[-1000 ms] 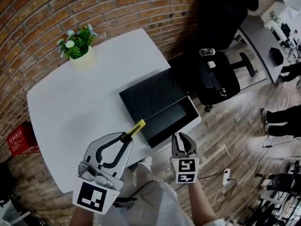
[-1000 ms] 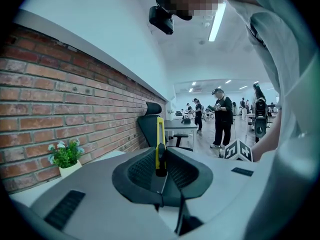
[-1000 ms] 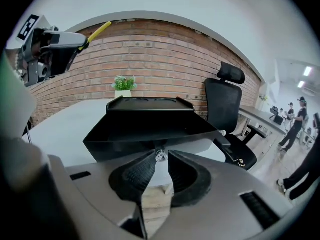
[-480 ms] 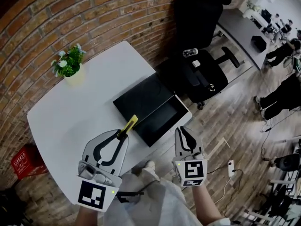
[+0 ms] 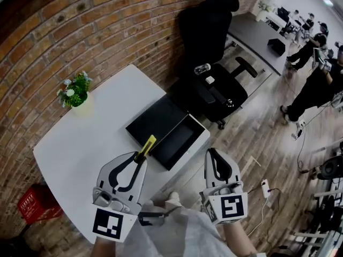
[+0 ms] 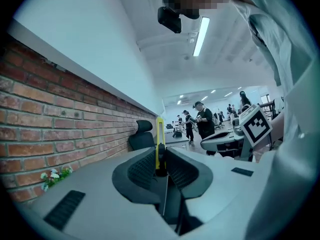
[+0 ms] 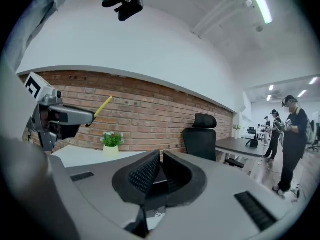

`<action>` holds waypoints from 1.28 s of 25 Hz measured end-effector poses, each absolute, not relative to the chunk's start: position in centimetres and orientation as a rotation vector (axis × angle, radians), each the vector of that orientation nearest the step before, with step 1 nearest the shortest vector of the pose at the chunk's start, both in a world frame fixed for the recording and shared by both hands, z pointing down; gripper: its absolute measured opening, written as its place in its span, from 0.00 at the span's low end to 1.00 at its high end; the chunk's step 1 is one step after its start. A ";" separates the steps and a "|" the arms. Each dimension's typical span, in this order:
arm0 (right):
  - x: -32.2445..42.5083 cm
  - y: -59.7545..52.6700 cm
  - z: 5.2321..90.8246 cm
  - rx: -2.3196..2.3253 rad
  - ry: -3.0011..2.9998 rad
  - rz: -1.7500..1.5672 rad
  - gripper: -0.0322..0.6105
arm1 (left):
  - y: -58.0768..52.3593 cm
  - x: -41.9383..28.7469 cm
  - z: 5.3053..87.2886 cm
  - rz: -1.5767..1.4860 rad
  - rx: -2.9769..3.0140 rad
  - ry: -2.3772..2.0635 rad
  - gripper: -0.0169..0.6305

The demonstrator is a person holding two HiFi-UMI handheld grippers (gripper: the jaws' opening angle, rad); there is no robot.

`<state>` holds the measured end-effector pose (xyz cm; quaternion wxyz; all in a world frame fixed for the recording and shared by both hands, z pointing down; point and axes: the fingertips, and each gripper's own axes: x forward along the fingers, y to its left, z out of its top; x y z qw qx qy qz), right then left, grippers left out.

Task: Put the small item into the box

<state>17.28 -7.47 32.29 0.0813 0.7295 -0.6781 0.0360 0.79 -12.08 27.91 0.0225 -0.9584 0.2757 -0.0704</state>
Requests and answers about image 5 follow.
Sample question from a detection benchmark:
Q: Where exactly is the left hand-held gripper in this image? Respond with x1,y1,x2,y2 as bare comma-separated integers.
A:
92,151,148,243

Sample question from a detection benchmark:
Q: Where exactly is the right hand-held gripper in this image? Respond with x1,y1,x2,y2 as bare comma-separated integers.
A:
199,148,249,226

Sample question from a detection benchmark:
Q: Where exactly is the small yellow item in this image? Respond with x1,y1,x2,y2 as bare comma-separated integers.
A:
133,134,157,162

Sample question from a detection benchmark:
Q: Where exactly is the black box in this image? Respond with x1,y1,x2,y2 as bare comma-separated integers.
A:
125,93,198,171

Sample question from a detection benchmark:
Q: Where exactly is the person's right forearm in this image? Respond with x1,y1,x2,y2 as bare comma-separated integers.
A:
221,220,258,257

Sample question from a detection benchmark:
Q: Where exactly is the person's left forearm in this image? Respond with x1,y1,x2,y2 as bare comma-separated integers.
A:
90,236,122,257

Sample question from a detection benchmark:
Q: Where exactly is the wooden stick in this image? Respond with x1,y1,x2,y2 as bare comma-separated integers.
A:
242,155,262,174

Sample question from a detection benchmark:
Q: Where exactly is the white power strip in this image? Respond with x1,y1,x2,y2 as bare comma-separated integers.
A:
260,178,272,199

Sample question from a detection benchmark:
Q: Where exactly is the person's light clothing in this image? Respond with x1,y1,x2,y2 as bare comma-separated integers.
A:
117,196,243,257

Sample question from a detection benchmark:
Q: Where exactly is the red plastic crate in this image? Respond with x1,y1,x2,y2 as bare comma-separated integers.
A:
17,183,64,225

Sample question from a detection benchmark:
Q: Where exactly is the flower plant in pale pot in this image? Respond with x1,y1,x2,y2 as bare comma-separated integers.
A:
56,71,95,118

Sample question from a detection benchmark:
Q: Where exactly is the clear plastic bottle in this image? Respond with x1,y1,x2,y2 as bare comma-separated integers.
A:
193,63,213,76

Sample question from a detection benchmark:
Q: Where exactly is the black speaker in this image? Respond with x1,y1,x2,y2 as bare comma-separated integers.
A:
320,155,343,180

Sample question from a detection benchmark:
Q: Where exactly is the white metal rack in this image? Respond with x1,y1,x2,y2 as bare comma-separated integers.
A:
293,179,343,257

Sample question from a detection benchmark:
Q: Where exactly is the black office chair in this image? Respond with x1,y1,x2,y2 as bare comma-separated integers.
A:
169,0,258,130

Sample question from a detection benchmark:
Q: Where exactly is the black case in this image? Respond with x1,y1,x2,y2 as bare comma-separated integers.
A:
267,37,286,57

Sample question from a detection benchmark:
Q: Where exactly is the grey desk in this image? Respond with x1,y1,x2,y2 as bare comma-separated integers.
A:
226,11,290,77

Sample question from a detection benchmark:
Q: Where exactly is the white table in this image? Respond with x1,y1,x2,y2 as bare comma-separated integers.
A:
264,10,301,35

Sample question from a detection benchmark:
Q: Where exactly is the plant in white vase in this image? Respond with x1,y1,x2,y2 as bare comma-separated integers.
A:
255,0,274,22

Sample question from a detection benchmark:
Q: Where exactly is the black strap device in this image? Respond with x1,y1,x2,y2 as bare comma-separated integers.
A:
137,207,183,228

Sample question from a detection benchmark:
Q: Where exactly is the white cable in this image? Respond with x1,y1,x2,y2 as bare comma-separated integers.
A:
247,196,269,237

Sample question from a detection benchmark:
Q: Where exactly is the black floor cable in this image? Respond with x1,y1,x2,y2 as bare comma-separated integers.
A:
295,108,333,174

